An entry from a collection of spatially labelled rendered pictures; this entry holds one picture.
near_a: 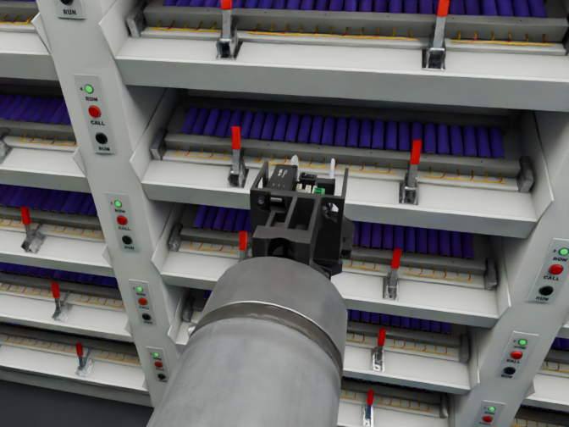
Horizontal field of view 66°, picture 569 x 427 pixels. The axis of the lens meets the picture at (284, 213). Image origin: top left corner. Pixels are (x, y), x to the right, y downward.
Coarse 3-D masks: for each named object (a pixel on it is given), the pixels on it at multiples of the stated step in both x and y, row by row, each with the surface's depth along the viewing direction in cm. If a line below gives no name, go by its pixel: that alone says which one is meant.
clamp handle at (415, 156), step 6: (414, 144) 62; (420, 144) 61; (414, 150) 62; (420, 150) 62; (414, 156) 62; (414, 162) 62; (414, 168) 63; (414, 174) 63; (408, 180) 64; (414, 180) 63; (408, 186) 64
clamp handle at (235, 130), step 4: (232, 128) 66; (236, 128) 65; (232, 132) 66; (236, 132) 66; (232, 136) 66; (236, 136) 66; (232, 140) 66; (236, 140) 66; (232, 144) 66; (236, 144) 66; (232, 148) 67; (236, 148) 66; (236, 152) 67; (236, 156) 67; (236, 160) 67; (236, 164) 68; (236, 168) 68
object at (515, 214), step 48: (240, 96) 77; (288, 96) 75; (144, 144) 70; (528, 144) 67; (192, 192) 70; (240, 192) 68; (384, 192) 66; (432, 192) 66; (480, 192) 65; (528, 192) 64
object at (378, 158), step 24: (168, 144) 73; (192, 144) 72; (216, 144) 71; (240, 144) 71; (264, 144) 70; (288, 144) 70; (312, 144) 70; (432, 168) 67; (456, 168) 66; (480, 168) 65; (504, 168) 65
